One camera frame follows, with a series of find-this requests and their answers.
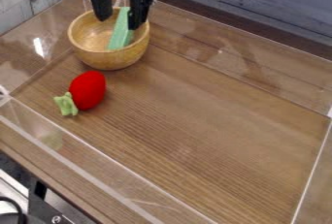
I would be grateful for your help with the green rectangular block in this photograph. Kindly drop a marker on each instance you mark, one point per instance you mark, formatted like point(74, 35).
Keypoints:
point(121, 34)

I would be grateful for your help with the brown wooden bowl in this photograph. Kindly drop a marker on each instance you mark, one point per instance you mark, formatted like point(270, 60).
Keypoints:
point(88, 35)

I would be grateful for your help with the red plush strawberry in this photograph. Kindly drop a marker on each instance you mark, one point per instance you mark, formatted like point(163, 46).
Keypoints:
point(84, 93)

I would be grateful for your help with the clear acrylic tray wall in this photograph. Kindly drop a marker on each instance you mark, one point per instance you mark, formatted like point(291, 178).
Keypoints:
point(207, 131)

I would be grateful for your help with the black table leg bracket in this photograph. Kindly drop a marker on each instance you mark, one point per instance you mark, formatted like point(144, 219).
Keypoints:
point(38, 208)

